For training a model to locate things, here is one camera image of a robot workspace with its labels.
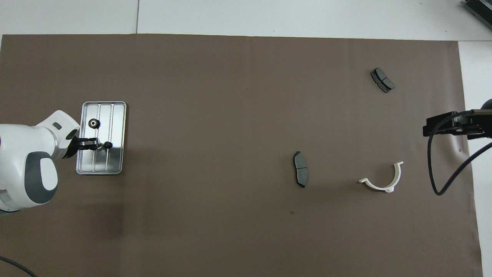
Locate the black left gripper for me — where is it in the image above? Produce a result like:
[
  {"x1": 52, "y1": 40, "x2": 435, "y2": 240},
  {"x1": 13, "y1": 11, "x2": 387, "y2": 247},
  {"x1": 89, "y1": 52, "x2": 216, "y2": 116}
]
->
[{"x1": 63, "y1": 137, "x2": 101, "y2": 159}]

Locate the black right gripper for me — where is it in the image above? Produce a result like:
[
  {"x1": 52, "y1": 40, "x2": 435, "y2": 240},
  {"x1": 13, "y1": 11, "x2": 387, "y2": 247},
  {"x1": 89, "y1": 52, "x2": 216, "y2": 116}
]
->
[{"x1": 423, "y1": 98, "x2": 492, "y2": 140}]

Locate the silver ribbed metal tray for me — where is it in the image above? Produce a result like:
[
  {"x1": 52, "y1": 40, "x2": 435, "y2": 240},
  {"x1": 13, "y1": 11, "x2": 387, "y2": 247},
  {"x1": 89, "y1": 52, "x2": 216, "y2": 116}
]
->
[{"x1": 76, "y1": 101, "x2": 127, "y2": 175}]

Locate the short grey brake pad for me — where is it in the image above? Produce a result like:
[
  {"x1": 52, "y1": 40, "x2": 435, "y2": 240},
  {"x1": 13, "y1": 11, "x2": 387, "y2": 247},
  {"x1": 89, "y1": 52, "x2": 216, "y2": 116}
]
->
[{"x1": 370, "y1": 67, "x2": 395, "y2": 93}]

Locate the dark ridged metal box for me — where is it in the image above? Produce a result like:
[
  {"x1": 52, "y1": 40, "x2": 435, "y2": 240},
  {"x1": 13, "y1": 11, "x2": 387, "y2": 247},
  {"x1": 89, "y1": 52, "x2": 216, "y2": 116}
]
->
[{"x1": 462, "y1": 0, "x2": 492, "y2": 30}]

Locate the long grey brake pad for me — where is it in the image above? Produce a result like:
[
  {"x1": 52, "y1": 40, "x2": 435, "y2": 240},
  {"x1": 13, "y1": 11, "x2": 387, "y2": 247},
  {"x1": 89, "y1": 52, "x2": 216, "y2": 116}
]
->
[{"x1": 293, "y1": 151, "x2": 309, "y2": 189}]

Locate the brown paper table mat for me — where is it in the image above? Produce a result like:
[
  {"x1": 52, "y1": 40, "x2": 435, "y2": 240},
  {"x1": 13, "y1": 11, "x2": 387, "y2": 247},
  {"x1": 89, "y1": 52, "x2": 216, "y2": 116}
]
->
[{"x1": 0, "y1": 34, "x2": 484, "y2": 277}]

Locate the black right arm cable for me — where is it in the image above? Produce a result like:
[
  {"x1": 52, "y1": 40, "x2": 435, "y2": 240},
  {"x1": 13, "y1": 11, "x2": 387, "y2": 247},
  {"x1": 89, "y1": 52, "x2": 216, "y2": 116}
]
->
[{"x1": 427, "y1": 110, "x2": 492, "y2": 196}]

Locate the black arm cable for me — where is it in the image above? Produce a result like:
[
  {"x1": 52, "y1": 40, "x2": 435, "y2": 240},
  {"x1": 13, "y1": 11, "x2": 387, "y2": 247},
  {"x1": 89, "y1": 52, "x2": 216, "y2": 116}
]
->
[
  {"x1": 0, "y1": 256, "x2": 38, "y2": 277},
  {"x1": 427, "y1": 110, "x2": 492, "y2": 196}
]

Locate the white curved plastic bracket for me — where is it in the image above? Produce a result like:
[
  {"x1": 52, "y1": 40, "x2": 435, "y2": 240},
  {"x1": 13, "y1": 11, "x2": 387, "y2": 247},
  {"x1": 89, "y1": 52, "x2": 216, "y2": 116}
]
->
[{"x1": 358, "y1": 161, "x2": 404, "y2": 193}]

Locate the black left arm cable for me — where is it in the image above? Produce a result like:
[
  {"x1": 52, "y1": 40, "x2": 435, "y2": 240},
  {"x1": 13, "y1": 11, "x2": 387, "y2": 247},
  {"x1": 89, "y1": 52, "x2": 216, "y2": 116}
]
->
[{"x1": 0, "y1": 256, "x2": 38, "y2": 277}]

